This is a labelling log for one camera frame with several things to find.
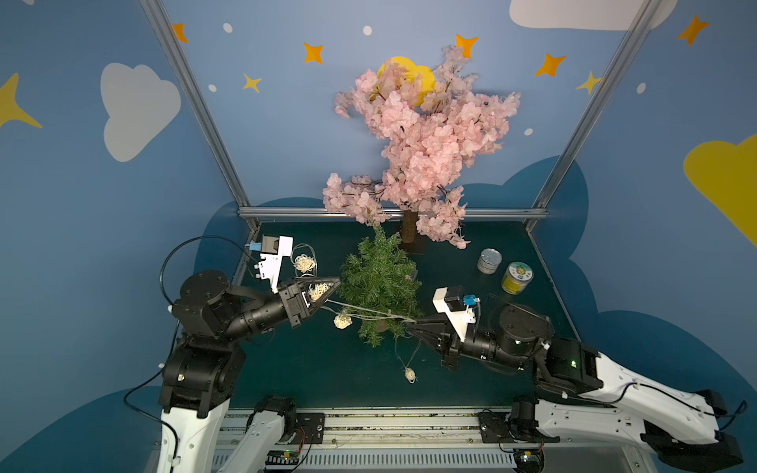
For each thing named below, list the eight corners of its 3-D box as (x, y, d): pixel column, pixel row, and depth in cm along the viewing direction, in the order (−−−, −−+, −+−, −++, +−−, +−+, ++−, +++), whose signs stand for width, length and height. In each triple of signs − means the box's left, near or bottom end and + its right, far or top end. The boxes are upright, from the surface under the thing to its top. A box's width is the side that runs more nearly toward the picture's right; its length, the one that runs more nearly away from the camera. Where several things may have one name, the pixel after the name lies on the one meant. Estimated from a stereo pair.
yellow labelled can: (503, 295, 103) (512, 281, 96) (497, 275, 108) (505, 261, 101) (525, 295, 103) (536, 281, 96) (519, 276, 108) (528, 261, 101)
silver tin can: (478, 275, 109) (484, 263, 104) (474, 259, 114) (479, 247, 109) (498, 275, 109) (505, 264, 104) (493, 259, 114) (499, 247, 109)
